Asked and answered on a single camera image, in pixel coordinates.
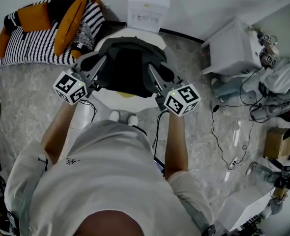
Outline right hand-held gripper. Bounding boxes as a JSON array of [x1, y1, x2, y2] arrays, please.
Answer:
[[148, 63, 202, 118]]

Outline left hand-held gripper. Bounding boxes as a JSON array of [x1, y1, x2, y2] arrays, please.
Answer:
[[53, 53, 108, 105]]

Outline dark grey backpack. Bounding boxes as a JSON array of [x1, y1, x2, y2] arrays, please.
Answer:
[[95, 36, 175, 98]]

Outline white round beanbag chair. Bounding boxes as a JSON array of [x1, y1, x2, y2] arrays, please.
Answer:
[[87, 28, 172, 114]]

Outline person's left forearm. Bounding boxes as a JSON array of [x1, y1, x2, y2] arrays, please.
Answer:
[[40, 101, 78, 166]]

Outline person's right forearm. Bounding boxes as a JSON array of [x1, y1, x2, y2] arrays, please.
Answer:
[[164, 112, 189, 180]]

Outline black white patterned fringe pillow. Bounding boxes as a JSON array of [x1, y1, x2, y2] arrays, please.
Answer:
[[71, 21, 95, 51]]

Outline yellow round seat cushion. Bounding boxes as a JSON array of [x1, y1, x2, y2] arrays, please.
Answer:
[[116, 91, 137, 100]]

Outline long orange throw pillow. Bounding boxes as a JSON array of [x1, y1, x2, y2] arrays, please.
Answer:
[[54, 0, 87, 57]]

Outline person's left white shoe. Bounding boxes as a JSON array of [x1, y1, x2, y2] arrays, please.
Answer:
[[109, 110, 121, 122]]

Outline square orange back cushion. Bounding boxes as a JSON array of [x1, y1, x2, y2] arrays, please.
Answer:
[[17, 1, 52, 33]]

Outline white sink cabinet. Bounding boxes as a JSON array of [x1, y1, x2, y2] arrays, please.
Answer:
[[201, 17, 267, 77]]

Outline black waist device blue screen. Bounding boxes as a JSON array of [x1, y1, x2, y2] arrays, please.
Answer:
[[154, 156, 166, 177]]

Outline white power strip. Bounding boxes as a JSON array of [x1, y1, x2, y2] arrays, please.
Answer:
[[228, 157, 238, 171]]

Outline brown cardboard box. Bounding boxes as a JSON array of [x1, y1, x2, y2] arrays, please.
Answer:
[[262, 128, 290, 158]]

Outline white table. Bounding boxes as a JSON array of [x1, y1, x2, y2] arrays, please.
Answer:
[[217, 187, 273, 232]]

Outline person's face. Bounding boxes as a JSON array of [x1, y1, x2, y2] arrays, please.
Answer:
[[73, 209, 145, 236]]

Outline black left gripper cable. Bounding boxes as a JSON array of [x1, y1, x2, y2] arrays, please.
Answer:
[[79, 99, 98, 122]]

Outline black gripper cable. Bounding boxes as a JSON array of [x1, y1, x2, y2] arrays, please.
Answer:
[[79, 99, 98, 122], [151, 109, 169, 157]]

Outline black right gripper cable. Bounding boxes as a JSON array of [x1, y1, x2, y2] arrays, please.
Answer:
[[151, 109, 169, 157]]

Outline black power adapter cable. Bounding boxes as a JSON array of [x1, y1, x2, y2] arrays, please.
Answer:
[[210, 67, 283, 171]]

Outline grey harness shoulder strap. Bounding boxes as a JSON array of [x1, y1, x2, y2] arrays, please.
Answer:
[[8, 157, 49, 236], [184, 200, 217, 236]]

